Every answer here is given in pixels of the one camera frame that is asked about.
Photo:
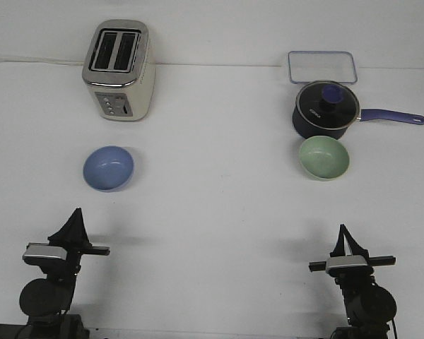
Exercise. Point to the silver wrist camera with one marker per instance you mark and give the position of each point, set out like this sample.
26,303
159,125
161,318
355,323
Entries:
344,262
38,254

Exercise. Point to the blue bowl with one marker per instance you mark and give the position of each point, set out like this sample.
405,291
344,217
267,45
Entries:
108,168

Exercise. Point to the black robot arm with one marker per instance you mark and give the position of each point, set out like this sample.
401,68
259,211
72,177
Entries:
370,308
46,301

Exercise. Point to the green bowl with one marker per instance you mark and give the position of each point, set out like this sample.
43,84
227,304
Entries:
323,158

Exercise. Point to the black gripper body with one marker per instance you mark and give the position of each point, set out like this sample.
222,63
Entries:
367,271
68,269

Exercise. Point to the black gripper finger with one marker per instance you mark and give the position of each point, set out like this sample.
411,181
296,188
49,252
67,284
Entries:
339,249
355,248
72,233

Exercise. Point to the clear blue-rimmed container lid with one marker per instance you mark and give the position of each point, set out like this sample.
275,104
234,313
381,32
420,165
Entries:
308,66

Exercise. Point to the cream and steel toaster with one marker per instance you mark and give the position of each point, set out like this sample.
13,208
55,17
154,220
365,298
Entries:
119,70

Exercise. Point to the glass pot lid blue knob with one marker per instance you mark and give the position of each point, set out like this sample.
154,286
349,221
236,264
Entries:
327,103

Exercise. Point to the dark blue saucepan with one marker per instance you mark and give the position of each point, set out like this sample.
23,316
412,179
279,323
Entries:
308,129

